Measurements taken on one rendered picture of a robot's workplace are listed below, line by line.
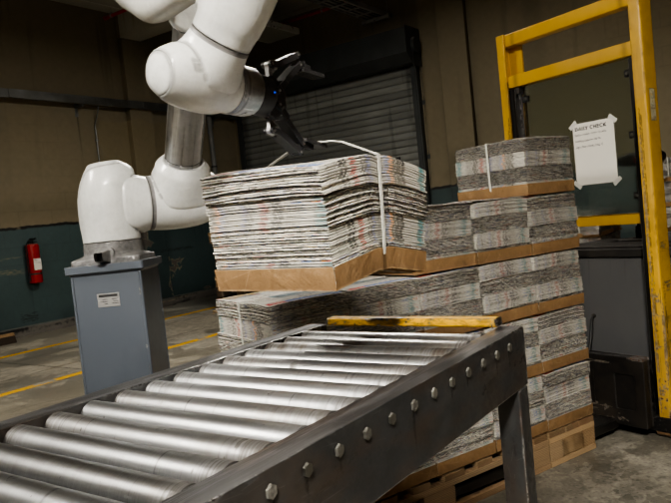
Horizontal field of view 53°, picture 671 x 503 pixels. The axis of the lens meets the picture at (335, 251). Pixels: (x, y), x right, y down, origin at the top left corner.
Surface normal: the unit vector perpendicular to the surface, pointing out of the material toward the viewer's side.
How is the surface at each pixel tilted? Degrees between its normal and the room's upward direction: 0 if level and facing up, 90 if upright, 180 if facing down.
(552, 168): 90
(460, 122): 90
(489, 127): 90
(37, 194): 90
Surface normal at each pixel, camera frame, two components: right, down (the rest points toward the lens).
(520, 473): -0.57, 0.10
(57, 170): 0.81, -0.05
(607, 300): -0.82, 0.11
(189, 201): 0.43, 0.56
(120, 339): 0.01, 0.05
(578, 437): 0.56, -0.01
